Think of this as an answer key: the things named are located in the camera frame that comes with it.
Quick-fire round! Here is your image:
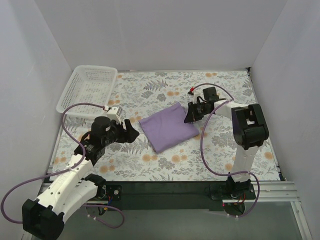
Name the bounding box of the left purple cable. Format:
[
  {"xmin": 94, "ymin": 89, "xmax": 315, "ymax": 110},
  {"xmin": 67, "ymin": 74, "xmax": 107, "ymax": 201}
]
[{"xmin": 0, "ymin": 102, "xmax": 125, "ymax": 229}]

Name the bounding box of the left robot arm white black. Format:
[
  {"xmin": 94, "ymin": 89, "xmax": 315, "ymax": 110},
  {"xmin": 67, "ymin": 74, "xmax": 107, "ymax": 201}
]
[{"xmin": 22, "ymin": 116, "xmax": 139, "ymax": 240}]

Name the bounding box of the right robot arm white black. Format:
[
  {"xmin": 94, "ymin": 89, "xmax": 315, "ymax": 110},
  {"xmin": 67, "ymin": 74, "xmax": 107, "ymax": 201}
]
[{"xmin": 184, "ymin": 84, "xmax": 269, "ymax": 200}]

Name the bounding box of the purple t shirt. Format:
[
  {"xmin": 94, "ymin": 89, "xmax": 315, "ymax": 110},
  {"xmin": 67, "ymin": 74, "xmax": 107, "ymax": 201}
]
[{"xmin": 139, "ymin": 102, "xmax": 199, "ymax": 154}]

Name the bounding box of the purple cable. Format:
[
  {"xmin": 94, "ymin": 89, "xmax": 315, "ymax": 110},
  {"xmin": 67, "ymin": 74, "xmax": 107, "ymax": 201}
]
[
  {"xmin": 188, "ymin": 83, "xmax": 260, "ymax": 219},
  {"xmin": 0, "ymin": 102, "xmax": 125, "ymax": 229}
]

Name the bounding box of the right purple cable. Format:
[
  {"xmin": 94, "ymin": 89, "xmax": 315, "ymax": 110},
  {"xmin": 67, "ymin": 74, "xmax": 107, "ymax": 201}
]
[{"xmin": 188, "ymin": 83, "xmax": 260, "ymax": 219}]

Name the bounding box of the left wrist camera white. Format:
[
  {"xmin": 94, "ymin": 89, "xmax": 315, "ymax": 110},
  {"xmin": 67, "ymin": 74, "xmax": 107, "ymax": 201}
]
[{"xmin": 104, "ymin": 105, "xmax": 123, "ymax": 124}]

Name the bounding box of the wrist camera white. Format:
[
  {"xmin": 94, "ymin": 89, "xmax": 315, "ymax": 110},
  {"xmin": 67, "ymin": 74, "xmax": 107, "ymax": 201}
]
[
  {"xmin": 104, "ymin": 105, "xmax": 123, "ymax": 124},
  {"xmin": 187, "ymin": 87, "xmax": 201, "ymax": 104}
]

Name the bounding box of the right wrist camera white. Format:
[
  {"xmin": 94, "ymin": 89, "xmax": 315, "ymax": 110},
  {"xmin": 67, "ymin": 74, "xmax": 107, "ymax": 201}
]
[{"xmin": 187, "ymin": 87, "xmax": 201, "ymax": 104}]

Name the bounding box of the aluminium frame rail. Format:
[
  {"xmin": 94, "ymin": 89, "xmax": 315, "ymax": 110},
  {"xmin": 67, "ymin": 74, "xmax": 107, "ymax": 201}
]
[{"xmin": 258, "ymin": 181, "xmax": 300, "ymax": 202}]

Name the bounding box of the white plastic basket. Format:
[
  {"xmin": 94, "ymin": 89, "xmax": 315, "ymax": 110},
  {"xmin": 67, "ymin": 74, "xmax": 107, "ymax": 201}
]
[{"xmin": 56, "ymin": 65, "xmax": 118, "ymax": 113}]

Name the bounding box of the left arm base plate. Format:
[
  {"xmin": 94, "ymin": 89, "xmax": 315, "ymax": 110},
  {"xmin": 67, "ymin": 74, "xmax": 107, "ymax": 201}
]
[{"xmin": 100, "ymin": 184, "xmax": 122, "ymax": 202}]

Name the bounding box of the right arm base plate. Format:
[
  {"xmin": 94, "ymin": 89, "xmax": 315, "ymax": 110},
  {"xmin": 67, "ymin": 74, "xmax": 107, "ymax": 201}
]
[{"xmin": 204, "ymin": 181, "xmax": 256, "ymax": 201}]

